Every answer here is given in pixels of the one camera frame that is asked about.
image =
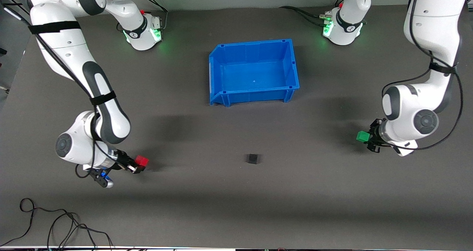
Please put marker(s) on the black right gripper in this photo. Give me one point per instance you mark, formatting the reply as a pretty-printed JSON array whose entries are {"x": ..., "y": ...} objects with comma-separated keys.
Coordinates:
[{"x": 123, "y": 160}]

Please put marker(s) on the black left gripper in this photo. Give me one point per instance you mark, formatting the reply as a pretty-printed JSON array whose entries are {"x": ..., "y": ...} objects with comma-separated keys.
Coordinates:
[{"x": 376, "y": 135}]

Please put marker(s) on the small red cube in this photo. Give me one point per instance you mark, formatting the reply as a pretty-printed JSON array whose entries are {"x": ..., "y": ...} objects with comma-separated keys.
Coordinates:
[{"x": 141, "y": 160}]

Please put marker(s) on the small green cube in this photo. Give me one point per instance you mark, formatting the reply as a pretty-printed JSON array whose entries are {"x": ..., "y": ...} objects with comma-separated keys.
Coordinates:
[{"x": 363, "y": 136}]

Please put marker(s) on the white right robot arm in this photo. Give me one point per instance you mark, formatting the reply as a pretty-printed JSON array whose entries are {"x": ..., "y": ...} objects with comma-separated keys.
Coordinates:
[{"x": 74, "y": 58}]

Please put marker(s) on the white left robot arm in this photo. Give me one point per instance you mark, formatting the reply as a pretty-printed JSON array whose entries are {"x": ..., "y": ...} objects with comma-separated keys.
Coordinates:
[{"x": 428, "y": 40}]

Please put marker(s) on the small black cube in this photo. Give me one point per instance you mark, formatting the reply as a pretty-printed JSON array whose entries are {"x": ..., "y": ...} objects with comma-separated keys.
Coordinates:
[{"x": 252, "y": 158}]

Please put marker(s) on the dark grey table mat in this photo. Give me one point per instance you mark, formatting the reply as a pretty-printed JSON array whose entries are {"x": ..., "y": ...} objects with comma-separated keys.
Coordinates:
[{"x": 236, "y": 199}]

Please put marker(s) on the blue plastic storage bin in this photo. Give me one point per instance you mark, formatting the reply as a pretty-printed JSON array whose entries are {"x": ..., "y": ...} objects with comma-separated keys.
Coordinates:
[{"x": 255, "y": 73}]

